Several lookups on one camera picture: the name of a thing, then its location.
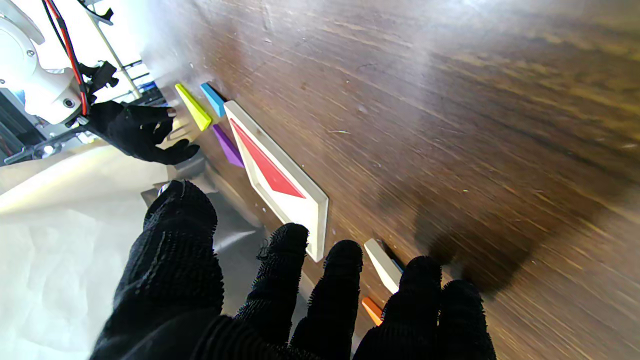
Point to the orange tangram parallelogram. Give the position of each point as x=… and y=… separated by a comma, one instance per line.
x=373, y=310

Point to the large red tangram triangle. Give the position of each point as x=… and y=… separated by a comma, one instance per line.
x=267, y=167

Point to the large yellow tangram triangle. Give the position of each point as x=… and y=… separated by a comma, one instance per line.
x=195, y=109

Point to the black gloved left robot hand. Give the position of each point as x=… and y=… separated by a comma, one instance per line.
x=170, y=280

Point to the blue tangram triangle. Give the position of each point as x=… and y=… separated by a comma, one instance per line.
x=214, y=99

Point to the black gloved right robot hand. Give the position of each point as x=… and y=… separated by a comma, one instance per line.
x=132, y=130

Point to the purple tangram triangle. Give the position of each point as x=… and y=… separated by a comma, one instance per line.
x=229, y=147

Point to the square wooden tangram tray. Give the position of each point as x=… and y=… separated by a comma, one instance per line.
x=310, y=220

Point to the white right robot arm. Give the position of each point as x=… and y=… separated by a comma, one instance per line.
x=30, y=85

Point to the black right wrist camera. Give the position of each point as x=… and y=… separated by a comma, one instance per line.
x=102, y=75

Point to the natural wood tangram triangle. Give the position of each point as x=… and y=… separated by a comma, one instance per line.
x=384, y=265

